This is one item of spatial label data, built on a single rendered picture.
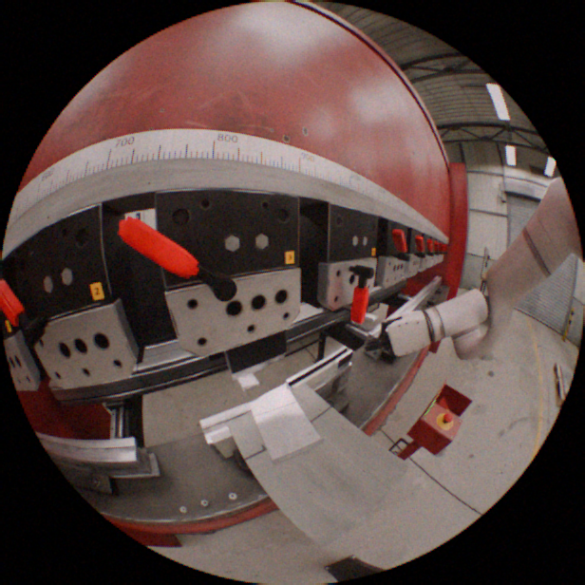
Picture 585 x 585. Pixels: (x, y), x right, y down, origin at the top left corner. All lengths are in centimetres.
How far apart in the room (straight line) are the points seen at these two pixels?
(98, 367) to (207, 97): 29
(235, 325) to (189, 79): 28
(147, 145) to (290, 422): 40
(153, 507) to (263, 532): 89
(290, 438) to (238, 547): 113
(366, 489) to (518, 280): 38
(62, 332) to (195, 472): 37
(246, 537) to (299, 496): 106
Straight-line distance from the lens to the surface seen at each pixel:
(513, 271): 36
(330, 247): 24
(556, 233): 33
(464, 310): 46
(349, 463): 31
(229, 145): 19
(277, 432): 32
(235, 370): 27
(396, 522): 144
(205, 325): 18
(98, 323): 19
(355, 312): 29
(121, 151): 20
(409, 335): 45
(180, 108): 21
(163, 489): 50
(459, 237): 223
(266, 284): 18
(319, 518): 30
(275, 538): 131
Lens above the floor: 129
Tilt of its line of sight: 19 degrees down
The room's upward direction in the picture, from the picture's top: straight up
